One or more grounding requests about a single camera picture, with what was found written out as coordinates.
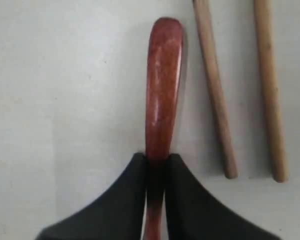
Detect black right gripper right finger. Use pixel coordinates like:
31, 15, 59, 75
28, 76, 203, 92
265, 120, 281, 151
165, 153, 279, 240

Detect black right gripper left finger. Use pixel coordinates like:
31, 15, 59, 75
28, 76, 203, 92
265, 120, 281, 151
37, 153, 147, 240

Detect brown wooden chopsticks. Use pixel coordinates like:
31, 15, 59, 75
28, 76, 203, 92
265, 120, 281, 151
193, 0, 238, 179

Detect reddish brown wooden spoon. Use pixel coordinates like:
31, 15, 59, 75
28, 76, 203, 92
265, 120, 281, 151
142, 17, 184, 240

